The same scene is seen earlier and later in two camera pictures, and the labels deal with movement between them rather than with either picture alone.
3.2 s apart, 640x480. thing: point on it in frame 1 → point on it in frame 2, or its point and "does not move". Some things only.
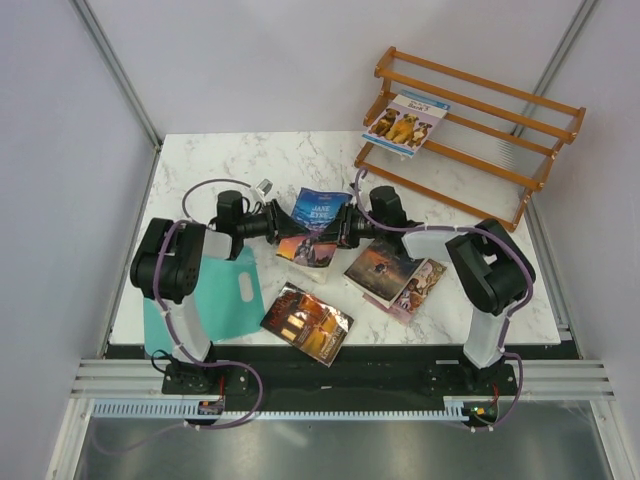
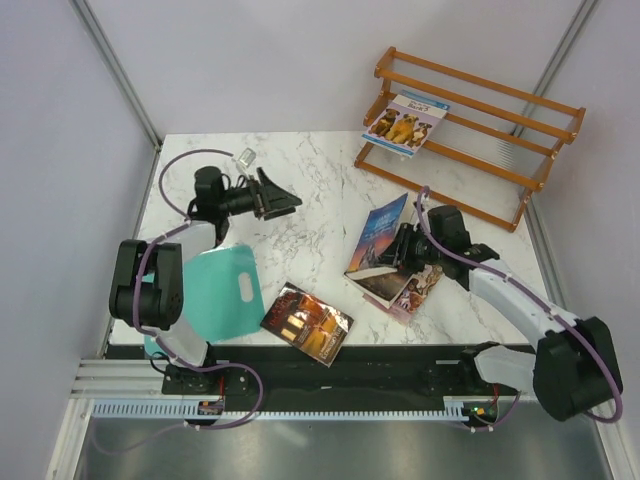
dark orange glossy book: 307,324 does not move
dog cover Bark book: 405,122 does not move
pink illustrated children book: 411,302 does not move
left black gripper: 281,224 → 273,198
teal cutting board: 227,295 does not move
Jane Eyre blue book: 309,254 → 380,224
